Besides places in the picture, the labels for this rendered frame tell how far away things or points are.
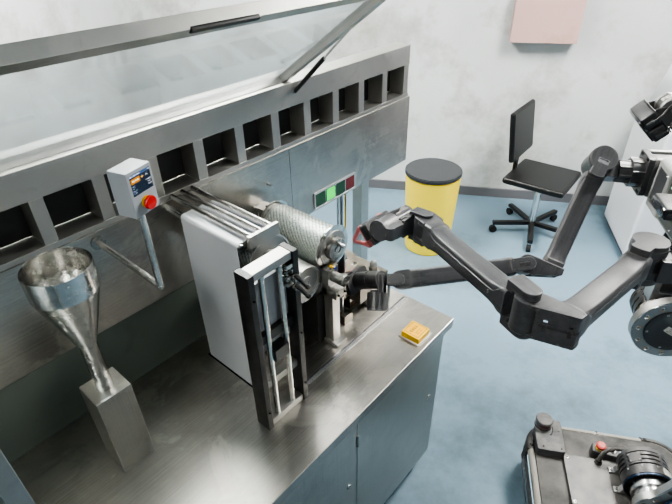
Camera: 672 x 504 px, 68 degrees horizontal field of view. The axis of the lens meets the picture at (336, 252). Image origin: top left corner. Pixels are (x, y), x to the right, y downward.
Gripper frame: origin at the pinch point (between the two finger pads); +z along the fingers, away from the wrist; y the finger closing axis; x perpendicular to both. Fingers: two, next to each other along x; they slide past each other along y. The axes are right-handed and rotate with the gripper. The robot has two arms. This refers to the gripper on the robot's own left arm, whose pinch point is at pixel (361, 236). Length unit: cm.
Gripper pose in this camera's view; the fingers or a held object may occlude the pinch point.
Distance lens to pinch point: 146.3
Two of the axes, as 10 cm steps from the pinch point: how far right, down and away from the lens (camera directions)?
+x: -4.9, -8.7, -0.8
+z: -5.8, 2.5, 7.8
